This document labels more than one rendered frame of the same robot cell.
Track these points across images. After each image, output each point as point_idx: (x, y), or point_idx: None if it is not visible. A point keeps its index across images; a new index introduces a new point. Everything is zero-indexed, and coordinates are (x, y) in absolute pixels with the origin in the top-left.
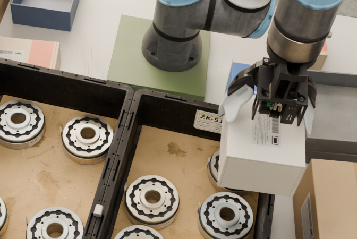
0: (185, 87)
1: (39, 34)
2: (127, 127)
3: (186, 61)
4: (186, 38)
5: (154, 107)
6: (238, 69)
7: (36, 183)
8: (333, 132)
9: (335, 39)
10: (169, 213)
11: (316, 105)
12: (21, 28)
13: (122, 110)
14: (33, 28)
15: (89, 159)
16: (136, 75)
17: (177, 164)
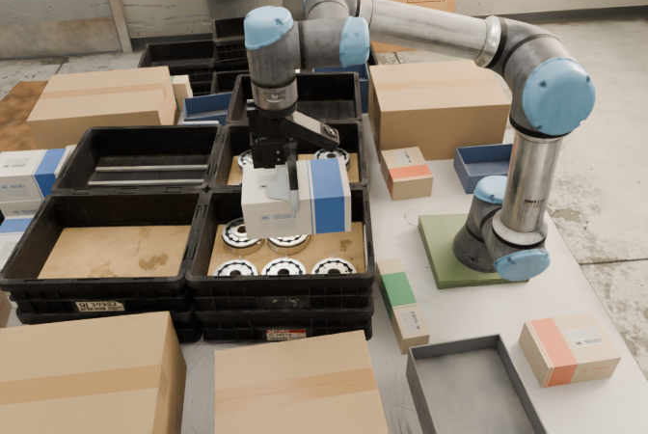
0: (442, 265)
1: (451, 179)
2: None
3: (465, 254)
4: (472, 232)
5: (363, 207)
6: (330, 161)
7: None
8: (443, 388)
9: (613, 402)
10: (277, 241)
11: (472, 368)
12: (450, 170)
13: None
14: (455, 176)
15: None
16: (435, 231)
17: (331, 247)
